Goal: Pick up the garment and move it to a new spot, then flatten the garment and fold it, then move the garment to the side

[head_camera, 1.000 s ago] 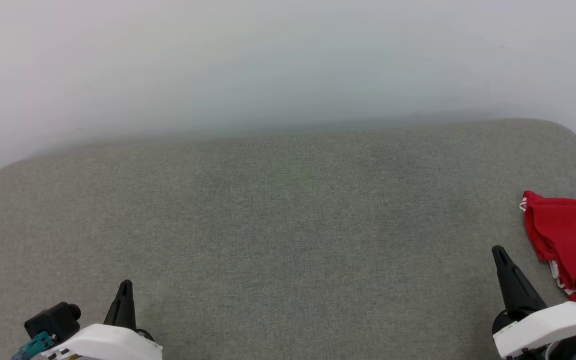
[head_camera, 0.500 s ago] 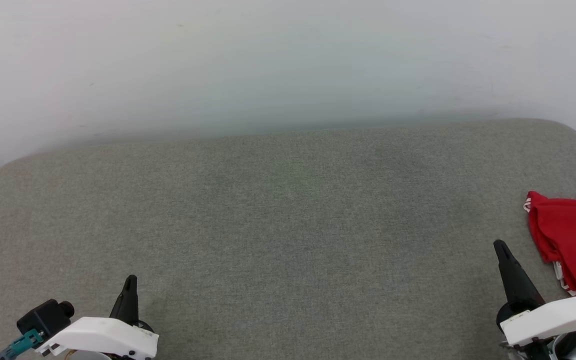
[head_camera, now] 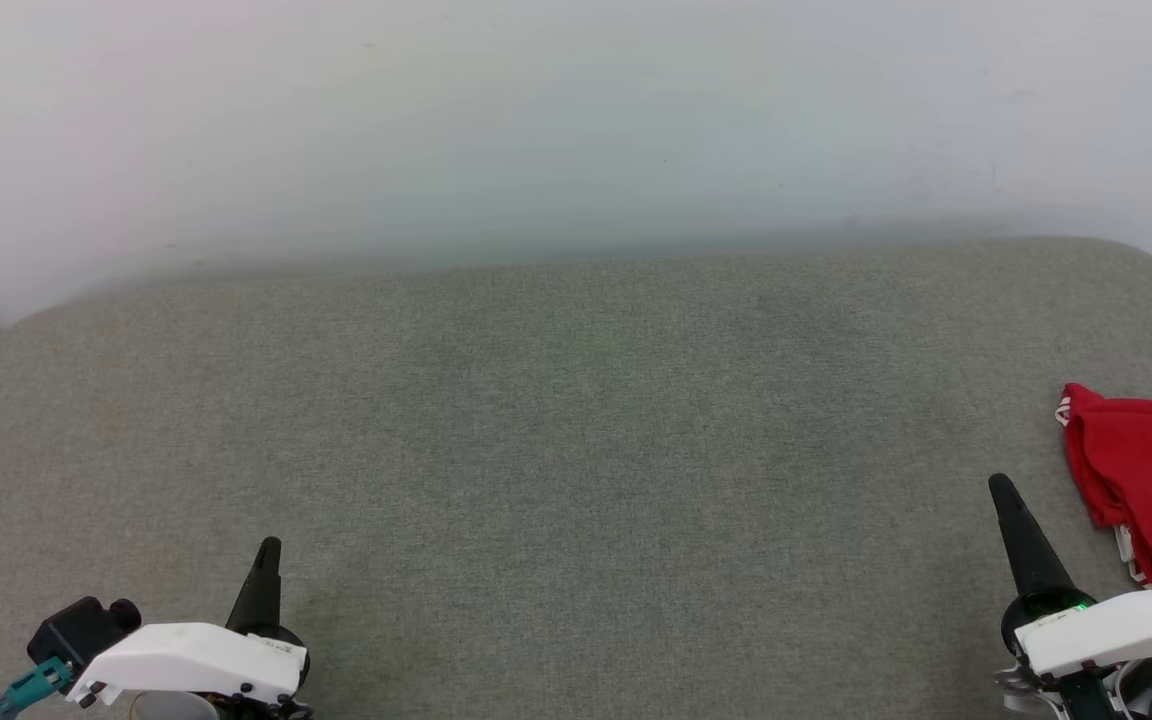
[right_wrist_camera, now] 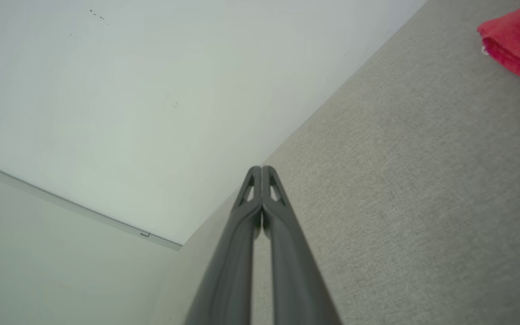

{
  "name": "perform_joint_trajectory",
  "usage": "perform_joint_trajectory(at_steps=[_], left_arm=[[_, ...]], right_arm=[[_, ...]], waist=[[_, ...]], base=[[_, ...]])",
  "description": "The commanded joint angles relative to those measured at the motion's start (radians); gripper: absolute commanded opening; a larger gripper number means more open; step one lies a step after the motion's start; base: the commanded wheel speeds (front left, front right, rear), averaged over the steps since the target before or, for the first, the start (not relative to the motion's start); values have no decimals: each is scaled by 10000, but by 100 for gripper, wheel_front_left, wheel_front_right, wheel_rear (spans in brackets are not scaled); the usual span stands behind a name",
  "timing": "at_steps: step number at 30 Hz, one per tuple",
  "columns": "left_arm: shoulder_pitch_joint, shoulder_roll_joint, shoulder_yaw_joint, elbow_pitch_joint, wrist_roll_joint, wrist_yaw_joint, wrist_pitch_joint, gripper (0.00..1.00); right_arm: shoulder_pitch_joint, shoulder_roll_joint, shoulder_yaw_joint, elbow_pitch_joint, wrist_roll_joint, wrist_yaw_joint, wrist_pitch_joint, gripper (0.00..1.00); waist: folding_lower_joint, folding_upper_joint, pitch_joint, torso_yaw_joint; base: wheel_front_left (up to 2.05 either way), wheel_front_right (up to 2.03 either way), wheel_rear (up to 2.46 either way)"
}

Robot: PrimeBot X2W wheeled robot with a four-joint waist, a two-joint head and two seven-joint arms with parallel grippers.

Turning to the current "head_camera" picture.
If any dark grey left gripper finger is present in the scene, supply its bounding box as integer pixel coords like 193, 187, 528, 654
225, 536, 284, 637

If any left gripper body white shell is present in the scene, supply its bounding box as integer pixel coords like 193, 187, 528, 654
66, 620, 311, 720

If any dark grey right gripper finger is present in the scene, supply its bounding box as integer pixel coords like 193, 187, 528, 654
987, 473, 1083, 603

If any right gripper body white shell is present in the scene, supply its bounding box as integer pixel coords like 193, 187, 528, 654
996, 586, 1152, 720

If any red white t-shirt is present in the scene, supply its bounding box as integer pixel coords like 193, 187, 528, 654
1055, 382, 1152, 590

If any grey fabric sofa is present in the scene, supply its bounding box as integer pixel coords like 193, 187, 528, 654
0, 236, 1152, 720

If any teal cable connector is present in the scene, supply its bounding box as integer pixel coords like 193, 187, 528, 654
0, 656, 74, 720

